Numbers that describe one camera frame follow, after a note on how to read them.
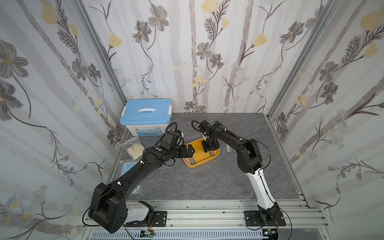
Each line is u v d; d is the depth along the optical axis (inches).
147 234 27.7
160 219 28.9
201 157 36.9
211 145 33.4
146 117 37.8
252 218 28.8
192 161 37.5
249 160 23.4
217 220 29.8
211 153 38.7
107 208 15.7
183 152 28.2
